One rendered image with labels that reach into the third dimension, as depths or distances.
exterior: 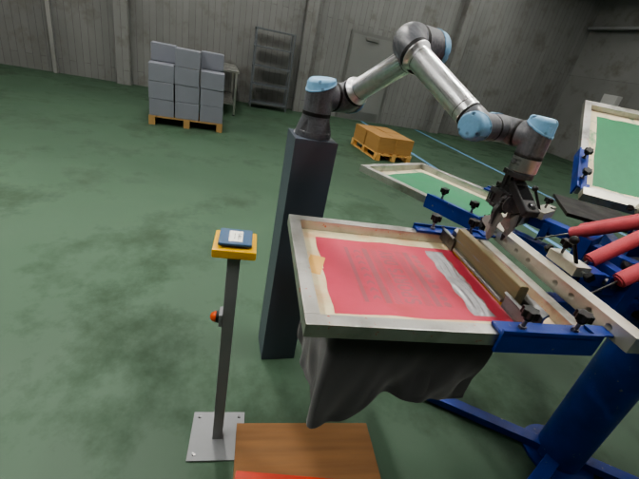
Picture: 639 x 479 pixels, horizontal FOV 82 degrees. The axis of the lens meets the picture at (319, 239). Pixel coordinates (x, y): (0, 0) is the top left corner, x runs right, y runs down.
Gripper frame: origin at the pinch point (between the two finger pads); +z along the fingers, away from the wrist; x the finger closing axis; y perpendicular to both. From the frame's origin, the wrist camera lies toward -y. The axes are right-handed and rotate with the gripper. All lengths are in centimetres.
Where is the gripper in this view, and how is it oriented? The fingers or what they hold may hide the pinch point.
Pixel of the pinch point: (496, 237)
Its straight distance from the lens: 124.6
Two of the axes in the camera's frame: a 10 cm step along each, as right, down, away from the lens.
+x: -9.7, -0.8, -2.3
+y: -1.6, -4.8, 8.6
